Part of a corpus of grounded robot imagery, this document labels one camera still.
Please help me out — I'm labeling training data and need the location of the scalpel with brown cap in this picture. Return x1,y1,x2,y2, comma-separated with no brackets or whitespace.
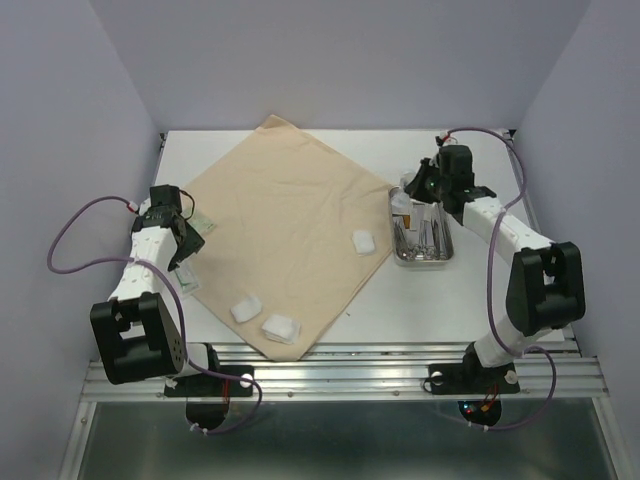
404,215,418,231

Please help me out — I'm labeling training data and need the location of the stainless steel tray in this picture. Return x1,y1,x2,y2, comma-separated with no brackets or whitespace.
388,186,454,270

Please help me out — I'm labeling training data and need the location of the green printed gauze bag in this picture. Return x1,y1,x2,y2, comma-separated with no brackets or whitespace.
188,212,216,237

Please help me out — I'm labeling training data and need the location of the small clear needle packet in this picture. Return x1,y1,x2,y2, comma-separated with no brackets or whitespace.
390,191,412,216

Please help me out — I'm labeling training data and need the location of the green suture packet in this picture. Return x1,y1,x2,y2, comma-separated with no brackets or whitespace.
173,261,201,299

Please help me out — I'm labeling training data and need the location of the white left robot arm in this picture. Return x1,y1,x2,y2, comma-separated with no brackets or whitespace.
90,185,223,394

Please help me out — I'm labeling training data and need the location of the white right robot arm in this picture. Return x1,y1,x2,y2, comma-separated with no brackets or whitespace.
405,145,586,390

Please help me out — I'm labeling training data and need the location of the white gauze pad right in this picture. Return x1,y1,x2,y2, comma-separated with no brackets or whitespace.
352,230,376,256

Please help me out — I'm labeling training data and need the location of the white gauze pad left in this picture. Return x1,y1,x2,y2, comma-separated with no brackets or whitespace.
230,295,263,324

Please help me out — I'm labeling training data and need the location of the beige cloth drape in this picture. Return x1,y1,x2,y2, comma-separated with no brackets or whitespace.
187,116,391,361

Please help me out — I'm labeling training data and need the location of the white gauze pad stack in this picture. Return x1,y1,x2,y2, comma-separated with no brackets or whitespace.
261,314,301,345

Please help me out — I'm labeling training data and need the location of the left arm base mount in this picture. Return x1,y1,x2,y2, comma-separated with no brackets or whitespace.
163,351,262,436

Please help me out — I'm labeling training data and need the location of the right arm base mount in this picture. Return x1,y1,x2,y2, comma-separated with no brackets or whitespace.
421,347,521,430

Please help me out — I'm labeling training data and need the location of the aluminium mounting rail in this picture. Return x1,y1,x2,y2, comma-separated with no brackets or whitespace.
79,341,606,399

